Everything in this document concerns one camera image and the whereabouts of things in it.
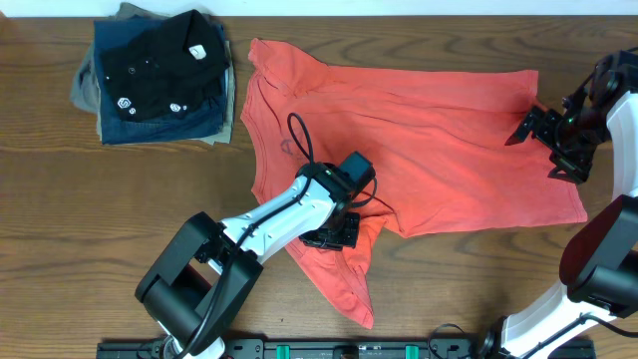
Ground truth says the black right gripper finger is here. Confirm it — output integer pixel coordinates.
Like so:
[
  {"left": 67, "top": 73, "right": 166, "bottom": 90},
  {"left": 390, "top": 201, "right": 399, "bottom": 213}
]
[
  {"left": 505, "top": 112, "right": 535, "bottom": 146},
  {"left": 547, "top": 167, "right": 581, "bottom": 184}
]

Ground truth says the red soccer t-shirt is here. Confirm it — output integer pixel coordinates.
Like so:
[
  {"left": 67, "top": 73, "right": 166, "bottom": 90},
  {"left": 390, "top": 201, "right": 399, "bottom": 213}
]
[{"left": 241, "top": 39, "right": 587, "bottom": 328}]

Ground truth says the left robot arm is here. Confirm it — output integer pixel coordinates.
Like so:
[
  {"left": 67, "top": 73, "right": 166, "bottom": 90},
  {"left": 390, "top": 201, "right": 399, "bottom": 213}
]
[{"left": 135, "top": 154, "right": 375, "bottom": 358}]

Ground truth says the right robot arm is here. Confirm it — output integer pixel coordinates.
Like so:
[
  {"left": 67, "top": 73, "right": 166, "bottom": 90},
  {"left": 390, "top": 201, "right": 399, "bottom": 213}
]
[{"left": 474, "top": 48, "right": 637, "bottom": 359}]

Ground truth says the navy blue folded garment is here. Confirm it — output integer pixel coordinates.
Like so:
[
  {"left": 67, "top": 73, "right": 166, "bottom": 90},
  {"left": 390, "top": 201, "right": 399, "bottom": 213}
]
[{"left": 94, "top": 18, "right": 226, "bottom": 145}]

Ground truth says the black folded shirt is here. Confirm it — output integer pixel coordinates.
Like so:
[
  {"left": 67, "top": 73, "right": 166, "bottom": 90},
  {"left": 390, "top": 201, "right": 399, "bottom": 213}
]
[{"left": 100, "top": 10, "right": 229, "bottom": 123}]

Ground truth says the grey folded garment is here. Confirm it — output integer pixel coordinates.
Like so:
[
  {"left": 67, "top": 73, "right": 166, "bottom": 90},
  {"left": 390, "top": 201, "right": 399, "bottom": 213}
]
[{"left": 70, "top": 2, "right": 165, "bottom": 115}]

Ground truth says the black right base cable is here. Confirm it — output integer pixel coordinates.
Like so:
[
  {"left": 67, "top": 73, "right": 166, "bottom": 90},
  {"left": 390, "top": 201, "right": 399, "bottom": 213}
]
[{"left": 427, "top": 322, "right": 479, "bottom": 359}]

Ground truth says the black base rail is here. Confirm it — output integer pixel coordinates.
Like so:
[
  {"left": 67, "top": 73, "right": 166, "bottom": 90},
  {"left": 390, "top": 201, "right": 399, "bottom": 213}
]
[{"left": 96, "top": 338, "right": 472, "bottom": 359}]

